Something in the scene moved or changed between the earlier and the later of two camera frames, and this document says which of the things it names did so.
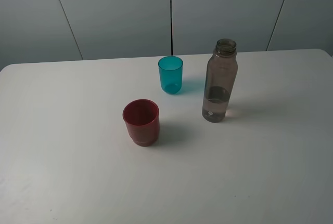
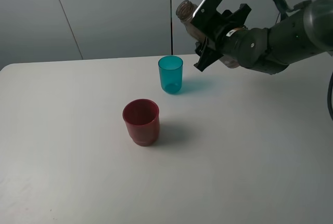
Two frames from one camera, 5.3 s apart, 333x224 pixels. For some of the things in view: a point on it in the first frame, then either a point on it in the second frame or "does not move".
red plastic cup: (142, 120) does not move
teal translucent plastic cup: (170, 71) does not move
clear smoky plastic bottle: (220, 81) -> (186, 10)
